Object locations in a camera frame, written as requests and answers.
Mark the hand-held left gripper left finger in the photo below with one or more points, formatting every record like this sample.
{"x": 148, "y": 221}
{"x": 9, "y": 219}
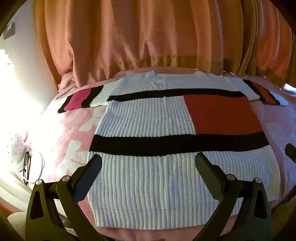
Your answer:
{"x": 90, "y": 175}

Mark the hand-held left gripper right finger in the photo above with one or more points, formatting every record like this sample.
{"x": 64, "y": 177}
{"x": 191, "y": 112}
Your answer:
{"x": 206, "y": 171}

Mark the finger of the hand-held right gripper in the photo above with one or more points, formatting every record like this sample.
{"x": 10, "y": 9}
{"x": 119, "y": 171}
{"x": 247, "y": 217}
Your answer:
{"x": 291, "y": 153}

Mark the white red black knit sweater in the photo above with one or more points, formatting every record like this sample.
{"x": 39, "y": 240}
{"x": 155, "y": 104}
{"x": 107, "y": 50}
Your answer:
{"x": 148, "y": 143}

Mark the pink blanket with white bows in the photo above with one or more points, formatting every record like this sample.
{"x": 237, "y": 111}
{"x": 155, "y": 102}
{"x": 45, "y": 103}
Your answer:
{"x": 62, "y": 129}

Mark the black-rimmed eyeglasses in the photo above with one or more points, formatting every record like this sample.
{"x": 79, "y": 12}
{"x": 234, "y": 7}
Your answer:
{"x": 26, "y": 169}

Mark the white dotted soft toy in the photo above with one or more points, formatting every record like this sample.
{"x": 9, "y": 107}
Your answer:
{"x": 16, "y": 148}

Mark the orange curtain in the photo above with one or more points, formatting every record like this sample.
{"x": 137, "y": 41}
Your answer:
{"x": 138, "y": 34}

